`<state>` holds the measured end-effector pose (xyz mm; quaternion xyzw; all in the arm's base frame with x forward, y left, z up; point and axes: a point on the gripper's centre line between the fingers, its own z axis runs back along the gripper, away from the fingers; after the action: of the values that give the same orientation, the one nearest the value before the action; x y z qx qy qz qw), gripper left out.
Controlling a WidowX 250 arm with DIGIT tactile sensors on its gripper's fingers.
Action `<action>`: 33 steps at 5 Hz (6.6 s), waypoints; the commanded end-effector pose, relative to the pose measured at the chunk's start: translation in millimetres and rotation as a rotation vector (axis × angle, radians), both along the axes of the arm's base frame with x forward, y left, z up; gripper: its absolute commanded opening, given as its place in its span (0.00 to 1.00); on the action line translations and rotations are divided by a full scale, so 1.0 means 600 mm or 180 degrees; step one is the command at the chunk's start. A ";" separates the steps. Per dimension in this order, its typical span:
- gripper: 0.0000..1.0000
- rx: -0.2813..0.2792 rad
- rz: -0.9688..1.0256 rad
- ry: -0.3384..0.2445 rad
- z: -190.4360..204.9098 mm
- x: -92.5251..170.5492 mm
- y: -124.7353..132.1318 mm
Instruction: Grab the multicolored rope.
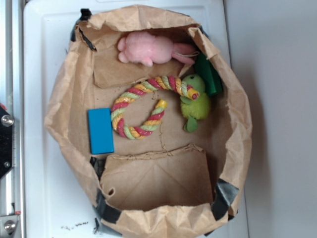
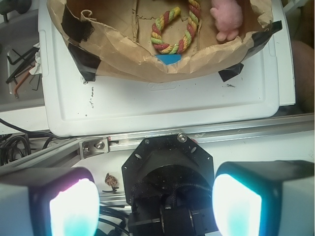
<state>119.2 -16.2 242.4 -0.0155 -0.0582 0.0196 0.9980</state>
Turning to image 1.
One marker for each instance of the green plush duck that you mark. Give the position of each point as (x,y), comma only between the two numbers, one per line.
(195,110)

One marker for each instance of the black mounting bracket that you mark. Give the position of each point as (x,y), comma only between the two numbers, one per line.
(6,141)

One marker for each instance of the multicolored twisted rope toy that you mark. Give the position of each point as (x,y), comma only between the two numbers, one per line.
(189,89)

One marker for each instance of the aluminium frame rail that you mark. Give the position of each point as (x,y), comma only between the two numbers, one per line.
(12,199)

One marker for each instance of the dark green block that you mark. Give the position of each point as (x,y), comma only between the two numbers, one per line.
(204,68)

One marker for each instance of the pink plush bunny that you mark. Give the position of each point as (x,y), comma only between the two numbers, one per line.
(147,49)

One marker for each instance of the blue rectangular block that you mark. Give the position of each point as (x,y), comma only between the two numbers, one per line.
(100,129)

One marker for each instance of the brown paper bag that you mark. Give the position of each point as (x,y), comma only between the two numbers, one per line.
(170,184)

